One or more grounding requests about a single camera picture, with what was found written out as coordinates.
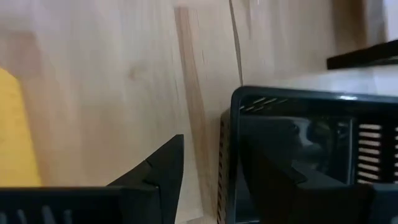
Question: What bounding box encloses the black plastic basket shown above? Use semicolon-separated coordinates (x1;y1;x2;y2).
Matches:
216;85;398;224

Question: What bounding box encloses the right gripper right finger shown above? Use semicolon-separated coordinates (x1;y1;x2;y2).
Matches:
241;134;320;224

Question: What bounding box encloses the yellow plastic basket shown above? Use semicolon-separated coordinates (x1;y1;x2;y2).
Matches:
0;67;42;188

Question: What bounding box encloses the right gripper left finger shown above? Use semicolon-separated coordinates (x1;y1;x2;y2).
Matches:
107;133;185;224

